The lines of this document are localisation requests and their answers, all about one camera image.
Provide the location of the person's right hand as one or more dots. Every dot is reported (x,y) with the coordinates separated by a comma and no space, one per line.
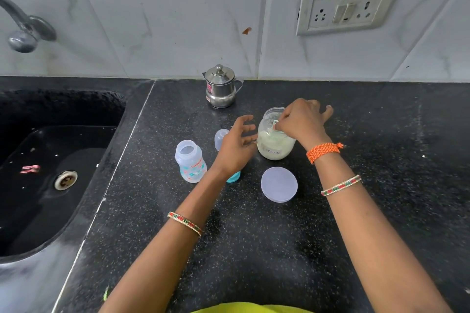
(303,122)

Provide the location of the person's left hand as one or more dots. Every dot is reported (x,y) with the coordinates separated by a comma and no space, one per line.
(233,153)

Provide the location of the person's left little finger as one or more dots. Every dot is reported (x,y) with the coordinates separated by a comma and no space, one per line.
(242,119)

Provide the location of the person's right little finger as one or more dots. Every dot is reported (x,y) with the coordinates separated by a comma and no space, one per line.
(327,113)

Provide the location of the person's left middle finger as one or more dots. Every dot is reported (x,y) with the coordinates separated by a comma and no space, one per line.
(250,138)

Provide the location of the white plastic scoop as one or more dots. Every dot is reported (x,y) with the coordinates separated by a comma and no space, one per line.
(275,125)

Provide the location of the person's left forearm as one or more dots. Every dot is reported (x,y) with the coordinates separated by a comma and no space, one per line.
(176,235)

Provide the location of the person's right forearm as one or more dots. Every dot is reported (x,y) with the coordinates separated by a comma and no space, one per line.
(367,235)

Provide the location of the white powder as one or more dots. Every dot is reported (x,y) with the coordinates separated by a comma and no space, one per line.
(271,142)

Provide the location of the clear glass jar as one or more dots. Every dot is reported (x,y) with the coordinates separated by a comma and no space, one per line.
(273,146)

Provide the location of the clear bottle dome cap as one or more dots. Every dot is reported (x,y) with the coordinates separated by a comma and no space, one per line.
(220,138)

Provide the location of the steel pot with lid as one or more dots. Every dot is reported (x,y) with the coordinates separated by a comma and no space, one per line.
(220,89)

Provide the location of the orange thread wristband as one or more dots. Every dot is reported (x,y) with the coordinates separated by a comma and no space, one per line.
(323,151)

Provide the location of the translucent round jar lid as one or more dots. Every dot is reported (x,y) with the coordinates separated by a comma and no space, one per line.
(279,184)

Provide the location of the clear printed baby bottle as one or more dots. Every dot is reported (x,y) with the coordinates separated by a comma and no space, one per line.
(190,162)

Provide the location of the beaded bangle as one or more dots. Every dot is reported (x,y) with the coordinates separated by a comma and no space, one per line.
(185,223)
(341,185)

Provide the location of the yellow-green garment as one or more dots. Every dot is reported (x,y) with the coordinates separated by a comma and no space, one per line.
(253,308)

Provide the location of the steel sink drain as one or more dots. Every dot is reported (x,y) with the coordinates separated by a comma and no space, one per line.
(66,180)

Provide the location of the black stone sink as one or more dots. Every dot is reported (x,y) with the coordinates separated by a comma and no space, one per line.
(44,162)

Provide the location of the pink clip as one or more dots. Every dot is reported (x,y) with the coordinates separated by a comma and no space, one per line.
(30,169)

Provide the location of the steel wall tap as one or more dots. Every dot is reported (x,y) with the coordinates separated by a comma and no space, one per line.
(25,28)

